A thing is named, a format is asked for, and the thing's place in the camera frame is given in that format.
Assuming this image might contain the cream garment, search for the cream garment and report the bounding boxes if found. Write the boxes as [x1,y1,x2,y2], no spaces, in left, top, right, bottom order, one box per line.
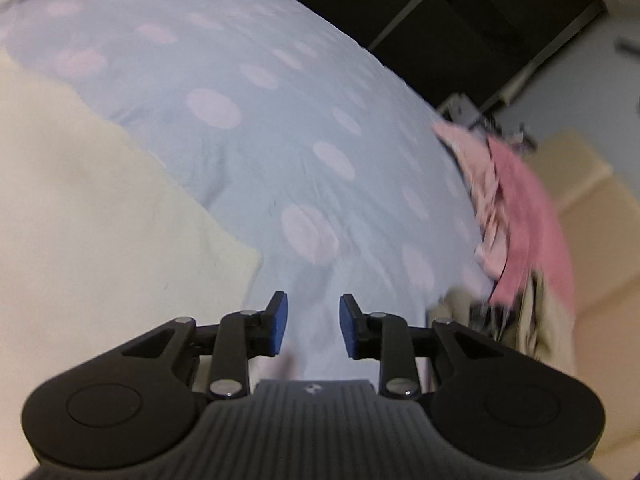
[0,55,264,480]

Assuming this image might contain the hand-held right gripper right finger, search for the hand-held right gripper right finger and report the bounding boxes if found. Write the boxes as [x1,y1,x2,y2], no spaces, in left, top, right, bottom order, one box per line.
[339,294,507,401]

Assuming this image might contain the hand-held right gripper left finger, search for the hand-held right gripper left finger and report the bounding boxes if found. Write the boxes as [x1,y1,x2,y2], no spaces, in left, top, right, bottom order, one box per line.
[120,291,289,401]

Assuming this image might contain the pale pink patterned cloth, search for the pale pink patterned cloth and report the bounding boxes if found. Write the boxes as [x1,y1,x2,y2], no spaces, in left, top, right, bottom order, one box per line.
[431,121,505,277]

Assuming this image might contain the beige cloth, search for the beige cloth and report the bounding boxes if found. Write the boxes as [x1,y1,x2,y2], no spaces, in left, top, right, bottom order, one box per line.
[429,267,578,377]

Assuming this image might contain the blue bed sheet pink dots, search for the blue bed sheet pink dots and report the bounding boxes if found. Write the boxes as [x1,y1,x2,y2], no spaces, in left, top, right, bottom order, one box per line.
[0,0,496,393]

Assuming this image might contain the dark wardrobe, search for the dark wardrobe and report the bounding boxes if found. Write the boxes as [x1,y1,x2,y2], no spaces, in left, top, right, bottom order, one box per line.
[285,0,608,111]

